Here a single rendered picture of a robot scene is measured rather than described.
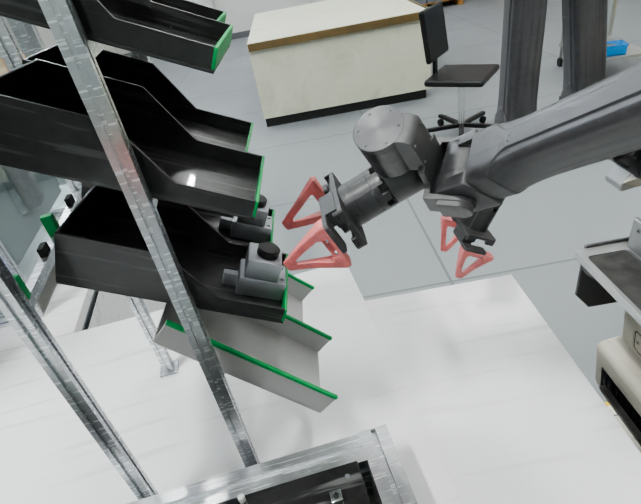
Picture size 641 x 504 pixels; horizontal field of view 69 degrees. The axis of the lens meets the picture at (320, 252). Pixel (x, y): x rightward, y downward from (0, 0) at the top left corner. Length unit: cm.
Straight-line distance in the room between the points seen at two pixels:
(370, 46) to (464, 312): 413
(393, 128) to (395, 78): 462
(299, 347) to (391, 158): 42
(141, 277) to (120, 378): 58
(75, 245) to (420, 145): 40
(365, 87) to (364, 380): 433
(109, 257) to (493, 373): 71
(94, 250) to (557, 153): 49
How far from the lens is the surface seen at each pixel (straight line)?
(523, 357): 101
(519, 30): 84
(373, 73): 506
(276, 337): 80
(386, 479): 73
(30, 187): 163
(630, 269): 97
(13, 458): 116
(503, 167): 49
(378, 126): 51
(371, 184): 56
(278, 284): 63
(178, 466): 95
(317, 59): 496
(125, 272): 60
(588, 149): 45
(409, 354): 100
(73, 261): 61
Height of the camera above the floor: 160
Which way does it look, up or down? 34 degrees down
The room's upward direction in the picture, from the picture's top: 11 degrees counter-clockwise
